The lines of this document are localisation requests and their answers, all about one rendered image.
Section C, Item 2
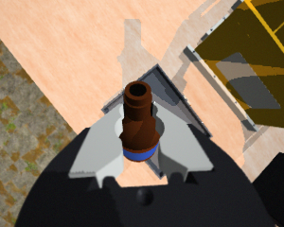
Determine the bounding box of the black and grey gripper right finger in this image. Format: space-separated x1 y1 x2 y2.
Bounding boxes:
151 102 276 227

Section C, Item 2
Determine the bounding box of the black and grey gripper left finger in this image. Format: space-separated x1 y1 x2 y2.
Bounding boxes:
14 102 126 227

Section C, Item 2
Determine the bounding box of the yellow divided crate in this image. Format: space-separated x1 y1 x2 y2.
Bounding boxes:
194 0 284 128

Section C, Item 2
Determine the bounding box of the brown glass bottle with blue label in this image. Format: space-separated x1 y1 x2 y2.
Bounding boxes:
118 80 160 163

